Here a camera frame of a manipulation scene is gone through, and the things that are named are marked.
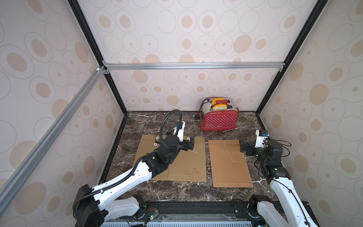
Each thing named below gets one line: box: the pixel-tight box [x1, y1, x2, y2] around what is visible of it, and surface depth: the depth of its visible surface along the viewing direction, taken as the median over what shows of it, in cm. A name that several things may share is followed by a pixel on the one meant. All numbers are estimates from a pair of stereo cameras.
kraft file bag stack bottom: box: [207, 139, 253, 188], surface depth 91 cm
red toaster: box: [199, 97, 240, 131], surface depth 101 cm
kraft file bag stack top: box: [168, 136, 207, 182], surface depth 88 cm
